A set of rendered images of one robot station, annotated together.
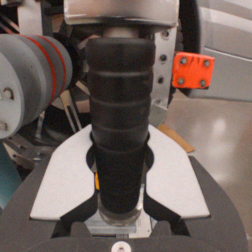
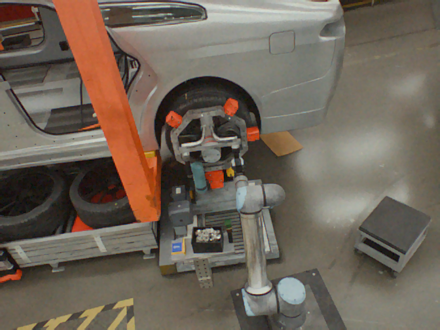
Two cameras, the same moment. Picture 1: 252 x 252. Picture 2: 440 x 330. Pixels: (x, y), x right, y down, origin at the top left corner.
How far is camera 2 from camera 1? 2.64 m
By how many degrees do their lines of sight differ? 12
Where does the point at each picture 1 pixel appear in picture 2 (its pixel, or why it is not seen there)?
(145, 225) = not seen: hidden behind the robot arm
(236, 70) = (280, 120)
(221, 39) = (269, 112)
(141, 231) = not seen: hidden behind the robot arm
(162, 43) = (243, 133)
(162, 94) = (245, 143)
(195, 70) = (253, 136)
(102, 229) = (230, 204)
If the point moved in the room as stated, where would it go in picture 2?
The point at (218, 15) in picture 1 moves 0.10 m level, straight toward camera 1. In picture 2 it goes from (266, 105) to (260, 113)
